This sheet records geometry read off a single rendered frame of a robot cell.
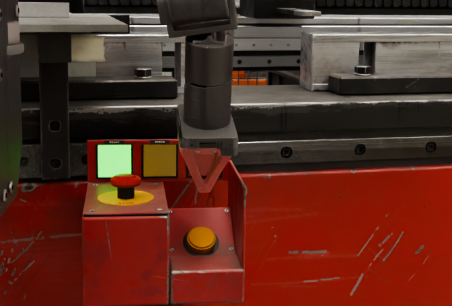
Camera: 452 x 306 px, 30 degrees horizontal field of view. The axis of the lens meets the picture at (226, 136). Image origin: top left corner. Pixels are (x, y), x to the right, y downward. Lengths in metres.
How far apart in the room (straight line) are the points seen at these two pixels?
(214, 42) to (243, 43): 0.67
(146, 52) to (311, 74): 0.28
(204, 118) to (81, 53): 0.38
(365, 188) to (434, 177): 0.12
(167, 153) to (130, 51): 0.24
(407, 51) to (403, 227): 0.30
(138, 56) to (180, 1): 0.40
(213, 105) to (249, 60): 0.66
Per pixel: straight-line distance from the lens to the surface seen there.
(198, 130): 1.00
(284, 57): 1.67
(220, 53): 0.97
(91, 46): 1.33
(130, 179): 1.07
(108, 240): 1.04
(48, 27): 1.08
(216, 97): 0.99
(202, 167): 1.17
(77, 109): 1.22
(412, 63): 1.49
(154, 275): 1.05
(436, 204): 1.42
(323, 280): 1.38
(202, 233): 1.12
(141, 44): 1.34
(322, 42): 1.42
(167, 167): 1.17
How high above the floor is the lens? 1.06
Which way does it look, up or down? 11 degrees down
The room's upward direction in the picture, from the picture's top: 1 degrees clockwise
